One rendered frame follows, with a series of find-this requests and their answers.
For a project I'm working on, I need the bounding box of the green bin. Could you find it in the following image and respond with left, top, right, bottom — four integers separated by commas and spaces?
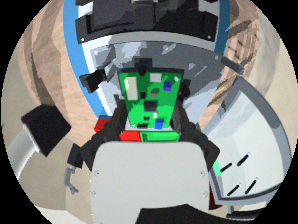
140, 131, 180, 142

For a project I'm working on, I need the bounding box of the red bin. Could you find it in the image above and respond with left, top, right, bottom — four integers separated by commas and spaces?
94, 119, 142, 142

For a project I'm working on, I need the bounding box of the green circuit board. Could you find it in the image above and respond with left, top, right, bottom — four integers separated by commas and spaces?
119, 72, 182, 129

